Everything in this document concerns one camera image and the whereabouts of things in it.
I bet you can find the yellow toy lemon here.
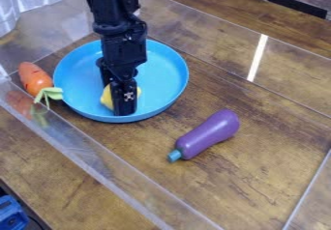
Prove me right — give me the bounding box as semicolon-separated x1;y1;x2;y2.
99;82;142;112

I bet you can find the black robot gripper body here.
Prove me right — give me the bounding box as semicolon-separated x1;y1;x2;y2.
101;21;148;79

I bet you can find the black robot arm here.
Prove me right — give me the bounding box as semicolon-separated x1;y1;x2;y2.
87;0;148;116

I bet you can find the orange toy carrot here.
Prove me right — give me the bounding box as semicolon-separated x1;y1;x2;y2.
19;62;63;108

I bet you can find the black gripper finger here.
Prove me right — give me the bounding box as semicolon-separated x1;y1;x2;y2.
97;58;113;86
110;79;137;116

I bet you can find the blue object at corner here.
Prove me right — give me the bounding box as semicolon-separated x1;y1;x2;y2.
0;195;28;230

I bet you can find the clear acrylic enclosure wall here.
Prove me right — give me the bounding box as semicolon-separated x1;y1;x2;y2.
0;0;331;230

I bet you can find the blue round plastic tray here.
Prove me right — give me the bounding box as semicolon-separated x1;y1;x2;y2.
54;40;189;123

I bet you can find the purple toy eggplant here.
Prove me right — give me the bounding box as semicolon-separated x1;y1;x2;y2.
166;109;240;162

